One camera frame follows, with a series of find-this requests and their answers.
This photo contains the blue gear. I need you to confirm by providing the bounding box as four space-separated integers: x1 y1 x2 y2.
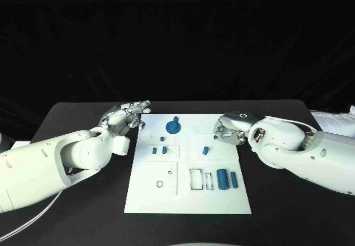
165 120 184 134

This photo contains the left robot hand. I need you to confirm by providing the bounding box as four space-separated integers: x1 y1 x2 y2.
97 100 153 136

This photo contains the large blue cylinder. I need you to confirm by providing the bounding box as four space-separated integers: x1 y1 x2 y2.
217 169 231 191

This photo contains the thin long blue cylinder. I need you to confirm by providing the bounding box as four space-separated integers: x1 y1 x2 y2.
230 171 240 189

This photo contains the white cloth bundle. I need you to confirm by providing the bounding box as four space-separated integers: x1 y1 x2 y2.
309 105 355 138

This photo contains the white task board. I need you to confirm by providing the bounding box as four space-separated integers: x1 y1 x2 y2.
125 113 253 215

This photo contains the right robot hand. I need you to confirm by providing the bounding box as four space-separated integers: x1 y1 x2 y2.
213 111 262 146

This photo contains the white cable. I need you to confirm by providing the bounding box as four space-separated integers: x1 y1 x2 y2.
0 191 64 242
265 115 319 134

